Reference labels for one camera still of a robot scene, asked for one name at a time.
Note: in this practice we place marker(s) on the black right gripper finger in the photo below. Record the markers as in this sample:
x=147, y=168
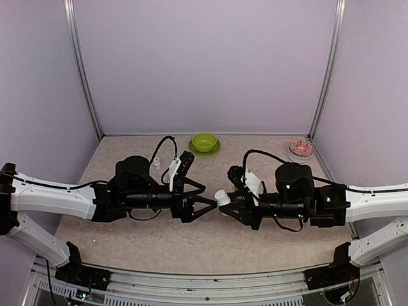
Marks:
x=235, y=213
x=237, y=195

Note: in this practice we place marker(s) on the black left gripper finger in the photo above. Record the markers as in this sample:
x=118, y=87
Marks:
x=206, y=206
x=198, y=187

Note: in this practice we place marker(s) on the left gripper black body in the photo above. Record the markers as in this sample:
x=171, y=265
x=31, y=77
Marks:
x=177, y=210

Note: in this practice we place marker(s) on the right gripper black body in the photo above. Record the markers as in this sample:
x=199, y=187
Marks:
x=257, y=220

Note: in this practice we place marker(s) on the white pill bottle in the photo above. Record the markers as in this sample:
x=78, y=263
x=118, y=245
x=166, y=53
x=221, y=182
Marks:
x=156, y=163
x=222, y=198

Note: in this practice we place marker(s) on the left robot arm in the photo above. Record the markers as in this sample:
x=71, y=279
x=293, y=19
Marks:
x=131, y=188

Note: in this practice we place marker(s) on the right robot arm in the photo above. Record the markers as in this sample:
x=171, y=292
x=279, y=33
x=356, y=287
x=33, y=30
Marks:
x=331, y=205

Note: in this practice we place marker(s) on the green bowl with saucer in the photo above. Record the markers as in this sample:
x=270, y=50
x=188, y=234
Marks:
x=204, y=144

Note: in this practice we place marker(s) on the red patterned ceramic bowl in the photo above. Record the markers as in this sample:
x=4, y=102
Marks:
x=300, y=151

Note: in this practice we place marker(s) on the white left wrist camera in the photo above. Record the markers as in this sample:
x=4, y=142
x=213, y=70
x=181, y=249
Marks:
x=179, y=168

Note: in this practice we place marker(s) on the right aluminium frame post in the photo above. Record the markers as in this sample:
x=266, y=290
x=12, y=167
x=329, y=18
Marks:
x=329, y=69

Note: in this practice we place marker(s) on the aluminium frame post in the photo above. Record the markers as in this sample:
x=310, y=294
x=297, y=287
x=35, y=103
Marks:
x=329, y=69
x=69, y=9

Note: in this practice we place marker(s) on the left aluminium frame post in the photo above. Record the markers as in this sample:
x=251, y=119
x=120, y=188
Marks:
x=69, y=9

